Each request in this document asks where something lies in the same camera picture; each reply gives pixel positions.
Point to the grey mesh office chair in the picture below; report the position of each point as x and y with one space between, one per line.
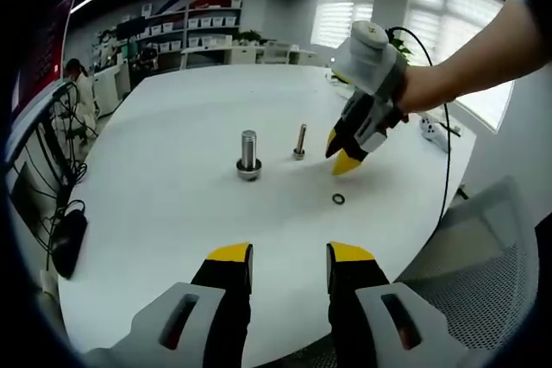
483 290

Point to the potted plant in white pot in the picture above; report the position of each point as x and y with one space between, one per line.
403 47

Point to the large metal washer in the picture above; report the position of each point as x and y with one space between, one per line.
259 165
241 172

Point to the white counter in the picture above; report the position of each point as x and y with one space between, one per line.
110 83

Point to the shelf of white storage bins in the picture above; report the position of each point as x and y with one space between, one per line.
207 21

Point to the thick threaded stud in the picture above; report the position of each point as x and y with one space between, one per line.
249 146

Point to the person's right hand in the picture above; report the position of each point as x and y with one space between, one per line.
424 88

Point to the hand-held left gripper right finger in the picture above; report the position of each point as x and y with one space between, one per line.
371 333

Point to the white office chair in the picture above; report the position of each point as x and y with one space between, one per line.
276 52

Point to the small metal washer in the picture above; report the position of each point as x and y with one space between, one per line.
302 156
295 153

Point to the white game controller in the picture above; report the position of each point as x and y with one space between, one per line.
430 126

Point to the black monitor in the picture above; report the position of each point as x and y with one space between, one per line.
129 27

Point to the black pouch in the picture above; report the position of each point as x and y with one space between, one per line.
69 243

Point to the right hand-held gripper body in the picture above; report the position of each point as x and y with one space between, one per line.
366 66

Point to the small green plant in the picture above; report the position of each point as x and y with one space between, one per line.
250 36

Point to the thin threaded stud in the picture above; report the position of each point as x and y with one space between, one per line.
302 135

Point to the red screen monitor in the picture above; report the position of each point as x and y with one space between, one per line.
41 53

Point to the white window blinds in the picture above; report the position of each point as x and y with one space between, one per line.
345 6

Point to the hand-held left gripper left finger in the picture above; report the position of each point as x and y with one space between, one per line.
146 333

